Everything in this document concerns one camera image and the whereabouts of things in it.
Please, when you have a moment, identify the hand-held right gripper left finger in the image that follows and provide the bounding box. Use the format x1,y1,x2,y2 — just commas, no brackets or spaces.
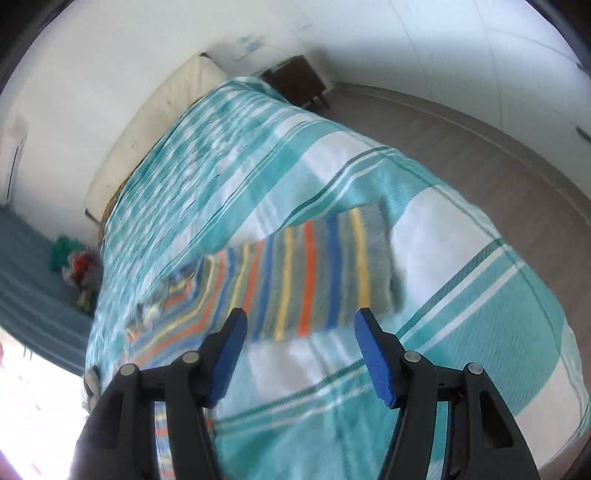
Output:
69,308,249,480

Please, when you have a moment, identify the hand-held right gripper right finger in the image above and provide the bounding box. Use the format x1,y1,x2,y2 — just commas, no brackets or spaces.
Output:
353,307,542,480

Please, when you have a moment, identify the striped knit sweater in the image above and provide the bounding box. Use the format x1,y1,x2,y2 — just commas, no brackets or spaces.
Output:
124,204,407,480

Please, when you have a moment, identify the pile of colourful clothes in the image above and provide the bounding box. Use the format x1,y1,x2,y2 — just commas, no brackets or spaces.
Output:
62,249,105,317

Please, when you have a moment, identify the teal plaid blanket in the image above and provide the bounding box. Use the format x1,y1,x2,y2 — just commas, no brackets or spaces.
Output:
83,76,580,480

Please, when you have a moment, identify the small grey white cloth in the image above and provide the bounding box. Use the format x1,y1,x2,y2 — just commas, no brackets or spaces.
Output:
85,366,103,398

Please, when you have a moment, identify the green garment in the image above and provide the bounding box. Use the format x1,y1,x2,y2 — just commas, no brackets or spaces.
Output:
50,235,83,274

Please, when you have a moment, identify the bright window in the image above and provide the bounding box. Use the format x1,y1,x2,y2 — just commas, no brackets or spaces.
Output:
0,342,89,480

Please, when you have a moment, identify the blue curtain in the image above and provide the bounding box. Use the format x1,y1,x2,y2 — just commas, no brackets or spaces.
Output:
0,203,95,377

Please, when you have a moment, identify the cream padded headboard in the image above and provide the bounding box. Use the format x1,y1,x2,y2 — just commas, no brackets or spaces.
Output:
84,53,229,222

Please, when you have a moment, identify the dark wooden nightstand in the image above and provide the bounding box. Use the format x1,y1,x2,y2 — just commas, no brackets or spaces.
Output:
262,54,333,112

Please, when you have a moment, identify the white air conditioner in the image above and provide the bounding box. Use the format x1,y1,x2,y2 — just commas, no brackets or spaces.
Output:
0,113,28,199

